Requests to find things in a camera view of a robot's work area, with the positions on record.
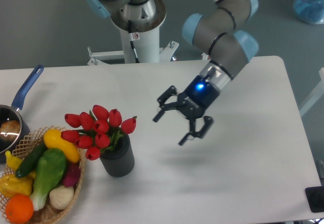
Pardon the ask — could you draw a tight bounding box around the purple red radish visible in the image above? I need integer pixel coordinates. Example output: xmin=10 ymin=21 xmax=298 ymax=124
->
xmin=62 ymin=163 xmax=80 ymax=187

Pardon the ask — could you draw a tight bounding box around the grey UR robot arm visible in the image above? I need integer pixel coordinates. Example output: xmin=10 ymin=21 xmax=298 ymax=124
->
xmin=86 ymin=0 xmax=259 ymax=145

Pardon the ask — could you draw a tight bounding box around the red tulip bouquet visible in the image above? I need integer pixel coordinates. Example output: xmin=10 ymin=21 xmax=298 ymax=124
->
xmin=61 ymin=105 xmax=137 ymax=161

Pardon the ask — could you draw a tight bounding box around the black cable on pedestal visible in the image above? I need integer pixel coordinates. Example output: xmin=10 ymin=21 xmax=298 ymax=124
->
xmin=127 ymin=20 xmax=140 ymax=63

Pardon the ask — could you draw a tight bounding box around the bread roll in pan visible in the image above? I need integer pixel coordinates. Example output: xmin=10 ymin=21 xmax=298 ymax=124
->
xmin=1 ymin=120 xmax=20 ymax=142

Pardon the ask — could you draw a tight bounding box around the green bok choy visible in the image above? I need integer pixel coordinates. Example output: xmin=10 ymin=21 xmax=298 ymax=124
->
xmin=30 ymin=148 xmax=67 ymax=211

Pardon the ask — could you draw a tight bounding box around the yellow banana pepper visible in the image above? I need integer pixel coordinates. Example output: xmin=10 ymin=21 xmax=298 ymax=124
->
xmin=5 ymin=151 xmax=23 ymax=172

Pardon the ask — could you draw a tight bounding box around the woven wicker basket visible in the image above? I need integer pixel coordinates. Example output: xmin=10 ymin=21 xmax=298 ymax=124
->
xmin=0 ymin=125 xmax=86 ymax=224

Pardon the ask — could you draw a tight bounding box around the black device at table edge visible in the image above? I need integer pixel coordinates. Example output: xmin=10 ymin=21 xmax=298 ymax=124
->
xmin=305 ymin=186 xmax=323 ymax=213

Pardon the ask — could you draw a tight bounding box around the white metal base frame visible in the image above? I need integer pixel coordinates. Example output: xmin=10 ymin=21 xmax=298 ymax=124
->
xmin=87 ymin=40 xmax=213 ymax=66

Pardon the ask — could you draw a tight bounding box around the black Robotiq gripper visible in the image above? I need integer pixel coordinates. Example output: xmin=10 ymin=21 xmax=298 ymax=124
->
xmin=152 ymin=76 xmax=219 ymax=146

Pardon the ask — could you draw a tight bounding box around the white garlic bulb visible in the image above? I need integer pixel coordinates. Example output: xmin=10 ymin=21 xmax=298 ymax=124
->
xmin=49 ymin=185 xmax=74 ymax=210

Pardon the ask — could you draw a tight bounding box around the blue plastic bag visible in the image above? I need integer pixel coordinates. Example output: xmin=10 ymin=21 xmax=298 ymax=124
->
xmin=293 ymin=0 xmax=323 ymax=24

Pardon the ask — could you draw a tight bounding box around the orange fruit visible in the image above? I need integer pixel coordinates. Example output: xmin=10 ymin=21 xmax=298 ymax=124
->
xmin=5 ymin=195 xmax=34 ymax=223

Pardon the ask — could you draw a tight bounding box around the dark green cucumber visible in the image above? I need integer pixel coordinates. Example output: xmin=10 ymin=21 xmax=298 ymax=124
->
xmin=15 ymin=141 xmax=48 ymax=178

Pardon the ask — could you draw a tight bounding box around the yellow bumpy gourd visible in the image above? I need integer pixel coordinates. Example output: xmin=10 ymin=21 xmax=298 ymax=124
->
xmin=1 ymin=174 xmax=33 ymax=199

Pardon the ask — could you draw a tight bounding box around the blue handled saucepan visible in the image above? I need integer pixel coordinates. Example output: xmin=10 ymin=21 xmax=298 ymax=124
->
xmin=1 ymin=65 xmax=44 ymax=164

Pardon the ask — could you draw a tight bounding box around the dark grey ribbed vase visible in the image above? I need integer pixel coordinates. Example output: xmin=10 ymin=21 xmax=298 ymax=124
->
xmin=100 ymin=135 xmax=135 ymax=177

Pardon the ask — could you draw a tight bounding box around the yellow squash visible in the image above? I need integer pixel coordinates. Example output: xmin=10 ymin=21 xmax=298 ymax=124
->
xmin=43 ymin=129 xmax=80 ymax=163

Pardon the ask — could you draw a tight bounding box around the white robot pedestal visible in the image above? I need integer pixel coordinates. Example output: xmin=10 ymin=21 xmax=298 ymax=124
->
xmin=111 ymin=0 xmax=166 ymax=63

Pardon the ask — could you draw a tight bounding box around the white frame at right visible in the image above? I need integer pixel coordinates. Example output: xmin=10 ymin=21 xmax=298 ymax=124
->
xmin=299 ymin=67 xmax=323 ymax=117

